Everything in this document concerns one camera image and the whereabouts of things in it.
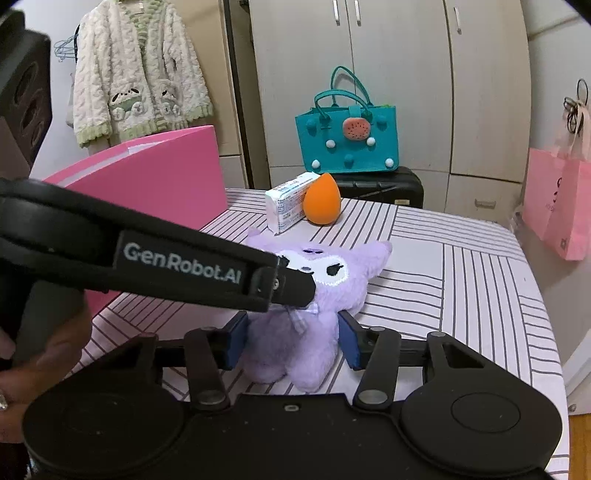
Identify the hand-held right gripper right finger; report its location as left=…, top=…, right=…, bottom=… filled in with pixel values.
left=338, top=311, right=488, bottom=409

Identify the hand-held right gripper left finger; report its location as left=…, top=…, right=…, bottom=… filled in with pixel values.
left=95, top=311, right=250, bottom=411

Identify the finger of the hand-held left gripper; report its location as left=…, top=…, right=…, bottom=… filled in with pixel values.
left=252, top=264, right=318, bottom=308

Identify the purple plush toy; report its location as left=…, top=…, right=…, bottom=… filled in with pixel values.
left=238, top=224, right=393, bottom=394

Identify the pink cardboard box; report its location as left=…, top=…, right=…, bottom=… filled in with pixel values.
left=41, top=126, right=228, bottom=319

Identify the person's left hand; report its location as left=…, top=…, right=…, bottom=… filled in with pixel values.
left=0, top=295, right=95, bottom=446

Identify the white tissue pack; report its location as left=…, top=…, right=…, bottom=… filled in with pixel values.
left=264, top=172, right=320, bottom=236

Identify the orange makeup sponge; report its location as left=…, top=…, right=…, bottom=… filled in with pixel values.
left=302, top=173, right=343, bottom=226

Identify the striped tablecloth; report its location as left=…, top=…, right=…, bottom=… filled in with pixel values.
left=83, top=187, right=568, bottom=457

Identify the black suitcase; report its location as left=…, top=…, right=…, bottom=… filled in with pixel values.
left=323, top=166, right=424, bottom=209

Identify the teal felt tote bag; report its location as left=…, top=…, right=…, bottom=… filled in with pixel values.
left=295, top=65, right=398, bottom=174

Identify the cream fluffy jacket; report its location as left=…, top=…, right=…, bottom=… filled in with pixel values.
left=73, top=0, right=214, bottom=148

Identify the beige wooden cabinet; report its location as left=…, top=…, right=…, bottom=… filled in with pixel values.
left=178, top=0, right=250, bottom=190

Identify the beige wardrobe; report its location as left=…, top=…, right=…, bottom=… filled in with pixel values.
left=247, top=0, right=532, bottom=217

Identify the pink shopping bag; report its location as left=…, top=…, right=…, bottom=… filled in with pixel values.
left=522, top=104, right=591, bottom=261

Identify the blue wire hanger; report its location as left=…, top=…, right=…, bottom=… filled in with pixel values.
left=53, top=21, right=80, bottom=63

